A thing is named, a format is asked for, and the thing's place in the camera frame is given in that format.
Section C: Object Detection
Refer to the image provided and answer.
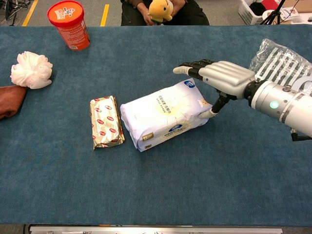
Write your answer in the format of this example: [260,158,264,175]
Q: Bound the black tripod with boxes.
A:
[260,0,287,25]

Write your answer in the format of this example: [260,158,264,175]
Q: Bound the white tissue pack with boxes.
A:
[120,78,213,153]

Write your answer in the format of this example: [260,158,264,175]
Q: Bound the white laundry basket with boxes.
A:
[237,0,283,26]

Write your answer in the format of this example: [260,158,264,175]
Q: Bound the clear striped plastic bag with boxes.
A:
[249,38,312,98]

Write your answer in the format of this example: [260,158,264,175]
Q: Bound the gold foil snack pack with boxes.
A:
[89,95,126,151]

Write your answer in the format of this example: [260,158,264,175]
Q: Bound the white mesh bath pouf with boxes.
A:
[10,51,54,90]

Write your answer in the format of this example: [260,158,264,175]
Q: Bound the cardboard box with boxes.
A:
[284,0,312,13]

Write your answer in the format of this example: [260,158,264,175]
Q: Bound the orange cylindrical canister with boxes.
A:
[46,0,91,52]

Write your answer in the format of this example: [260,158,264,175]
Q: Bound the yellow plush toy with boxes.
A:
[148,0,174,24]

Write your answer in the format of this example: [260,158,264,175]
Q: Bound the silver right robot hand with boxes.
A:
[173,59,255,119]

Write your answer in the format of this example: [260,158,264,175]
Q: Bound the blue table cloth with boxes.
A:
[0,24,312,225]

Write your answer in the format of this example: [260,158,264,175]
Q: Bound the seated person in dark clothes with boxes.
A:
[120,0,210,26]

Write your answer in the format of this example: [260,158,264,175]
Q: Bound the brown towel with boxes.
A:
[0,85,28,120]

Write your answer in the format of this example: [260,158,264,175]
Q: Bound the aluminium table edge rail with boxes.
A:
[28,224,284,234]

